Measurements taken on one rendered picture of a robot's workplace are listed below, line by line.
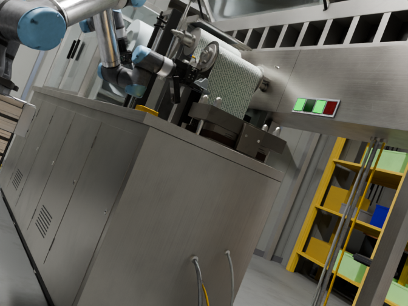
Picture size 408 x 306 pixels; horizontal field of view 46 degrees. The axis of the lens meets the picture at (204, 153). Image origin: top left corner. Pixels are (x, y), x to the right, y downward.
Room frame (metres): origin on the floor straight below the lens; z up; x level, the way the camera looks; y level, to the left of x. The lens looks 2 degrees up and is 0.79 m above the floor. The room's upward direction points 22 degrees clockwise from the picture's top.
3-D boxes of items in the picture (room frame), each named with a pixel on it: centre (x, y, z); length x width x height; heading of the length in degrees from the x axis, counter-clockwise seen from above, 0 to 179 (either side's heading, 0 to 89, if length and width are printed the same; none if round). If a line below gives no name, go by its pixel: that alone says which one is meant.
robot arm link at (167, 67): (1.93, 0.28, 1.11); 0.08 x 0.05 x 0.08; 29
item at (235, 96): (2.09, 0.00, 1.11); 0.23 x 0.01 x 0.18; 119
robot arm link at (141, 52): (1.89, 0.34, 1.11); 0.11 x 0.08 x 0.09; 119
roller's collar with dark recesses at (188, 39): (2.28, 0.28, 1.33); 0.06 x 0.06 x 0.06; 29
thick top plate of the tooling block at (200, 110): (2.00, -0.09, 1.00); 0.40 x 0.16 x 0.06; 119
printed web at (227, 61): (2.25, 0.09, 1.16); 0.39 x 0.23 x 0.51; 29
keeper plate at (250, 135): (1.93, -0.15, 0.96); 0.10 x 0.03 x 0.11; 119
